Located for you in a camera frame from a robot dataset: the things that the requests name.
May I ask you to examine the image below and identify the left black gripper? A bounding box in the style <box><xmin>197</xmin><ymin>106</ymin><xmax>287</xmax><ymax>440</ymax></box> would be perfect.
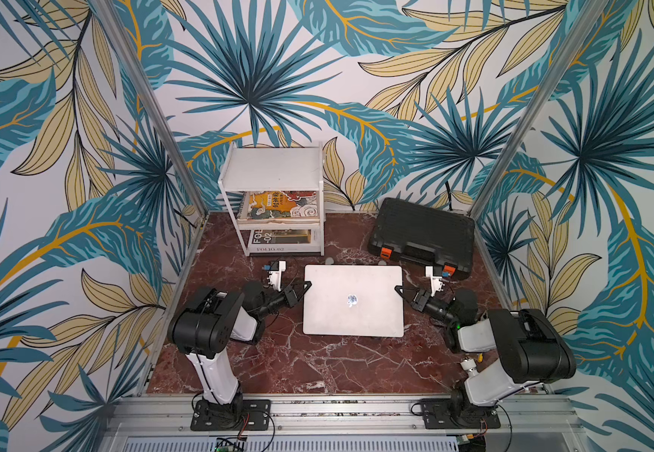
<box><xmin>256</xmin><ymin>281</ymin><xmax>311</xmax><ymax>318</ymax></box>

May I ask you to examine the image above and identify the silver laptop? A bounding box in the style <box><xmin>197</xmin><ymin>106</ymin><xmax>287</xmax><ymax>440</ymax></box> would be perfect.
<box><xmin>302</xmin><ymin>265</ymin><xmax>404</xmax><ymax>338</ymax></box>

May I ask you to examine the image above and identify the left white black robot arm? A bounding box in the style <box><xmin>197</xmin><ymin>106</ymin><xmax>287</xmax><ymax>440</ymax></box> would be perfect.
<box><xmin>167</xmin><ymin>281</ymin><xmax>312</xmax><ymax>431</ymax></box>

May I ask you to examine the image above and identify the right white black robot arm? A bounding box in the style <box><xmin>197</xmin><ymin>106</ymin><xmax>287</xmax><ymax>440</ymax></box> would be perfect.
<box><xmin>395</xmin><ymin>286</ymin><xmax>577</xmax><ymax>429</ymax></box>

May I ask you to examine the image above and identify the grey folding laptop stand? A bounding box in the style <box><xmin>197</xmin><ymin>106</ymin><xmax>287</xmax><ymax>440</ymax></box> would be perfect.
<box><xmin>324</xmin><ymin>257</ymin><xmax>387</xmax><ymax>267</ymax></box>

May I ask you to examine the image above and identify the black plastic tool case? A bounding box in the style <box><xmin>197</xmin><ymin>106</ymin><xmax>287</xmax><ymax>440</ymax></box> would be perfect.
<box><xmin>368</xmin><ymin>198</ymin><xmax>475</xmax><ymax>281</ymax></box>

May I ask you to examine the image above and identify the white folio book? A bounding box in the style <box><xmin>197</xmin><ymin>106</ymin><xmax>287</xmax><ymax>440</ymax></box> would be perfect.
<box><xmin>247</xmin><ymin>229</ymin><xmax>321</xmax><ymax>254</ymax></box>

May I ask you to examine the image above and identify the orange illustrated magazine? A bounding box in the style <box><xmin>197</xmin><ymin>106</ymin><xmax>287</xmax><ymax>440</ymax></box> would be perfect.
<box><xmin>237</xmin><ymin>190</ymin><xmax>319</xmax><ymax>221</ymax></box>

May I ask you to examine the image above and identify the small white plastic piece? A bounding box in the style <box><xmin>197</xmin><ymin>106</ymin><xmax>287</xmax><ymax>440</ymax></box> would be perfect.
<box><xmin>460</xmin><ymin>358</ymin><xmax>479</xmax><ymax>378</ymax></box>

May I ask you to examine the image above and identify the white three-tier shelf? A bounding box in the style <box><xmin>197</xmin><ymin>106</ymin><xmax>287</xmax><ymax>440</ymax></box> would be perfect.
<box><xmin>217</xmin><ymin>145</ymin><xmax>326</xmax><ymax>256</ymax></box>

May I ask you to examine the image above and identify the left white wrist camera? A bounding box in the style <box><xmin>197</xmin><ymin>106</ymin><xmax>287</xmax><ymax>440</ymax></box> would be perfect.
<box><xmin>264</xmin><ymin>260</ymin><xmax>287</xmax><ymax>292</ymax></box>

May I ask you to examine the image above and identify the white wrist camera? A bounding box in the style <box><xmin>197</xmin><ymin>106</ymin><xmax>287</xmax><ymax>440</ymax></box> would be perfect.
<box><xmin>264</xmin><ymin>260</ymin><xmax>287</xmax><ymax>292</ymax></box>
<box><xmin>425</xmin><ymin>266</ymin><xmax>455</xmax><ymax>297</ymax></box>

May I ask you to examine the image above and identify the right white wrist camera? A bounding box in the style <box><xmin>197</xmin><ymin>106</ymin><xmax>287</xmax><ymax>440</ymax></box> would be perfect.
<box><xmin>425</xmin><ymin>266</ymin><xmax>455</xmax><ymax>297</ymax></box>

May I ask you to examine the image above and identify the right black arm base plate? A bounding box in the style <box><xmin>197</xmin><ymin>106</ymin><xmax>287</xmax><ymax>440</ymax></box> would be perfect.
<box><xmin>417</xmin><ymin>399</ymin><xmax>501</xmax><ymax>431</ymax></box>

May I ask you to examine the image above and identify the left aluminium corner post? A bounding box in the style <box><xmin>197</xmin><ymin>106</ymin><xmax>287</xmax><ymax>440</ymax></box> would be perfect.
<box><xmin>91</xmin><ymin>0</ymin><xmax>208</xmax><ymax>220</ymax></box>

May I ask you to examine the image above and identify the aluminium corner post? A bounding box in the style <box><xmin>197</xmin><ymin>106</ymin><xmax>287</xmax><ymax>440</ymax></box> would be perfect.
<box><xmin>91</xmin><ymin>0</ymin><xmax>208</xmax><ymax>220</ymax></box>
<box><xmin>468</xmin><ymin>1</ymin><xmax>609</xmax><ymax>221</ymax></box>

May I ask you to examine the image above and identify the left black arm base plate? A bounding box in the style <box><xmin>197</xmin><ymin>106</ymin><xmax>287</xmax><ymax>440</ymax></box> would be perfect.
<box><xmin>190</xmin><ymin>399</ymin><xmax>271</xmax><ymax>432</ymax></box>

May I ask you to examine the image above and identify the aluminium front rail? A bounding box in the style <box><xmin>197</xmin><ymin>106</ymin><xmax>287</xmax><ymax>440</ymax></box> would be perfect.
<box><xmin>99</xmin><ymin>394</ymin><xmax>591</xmax><ymax>451</ymax></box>

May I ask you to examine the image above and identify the right aluminium corner post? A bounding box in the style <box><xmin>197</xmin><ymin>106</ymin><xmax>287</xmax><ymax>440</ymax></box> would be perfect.
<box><xmin>468</xmin><ymin>1</ymin><xmax>609</xmax><ymax>221</ymax></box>

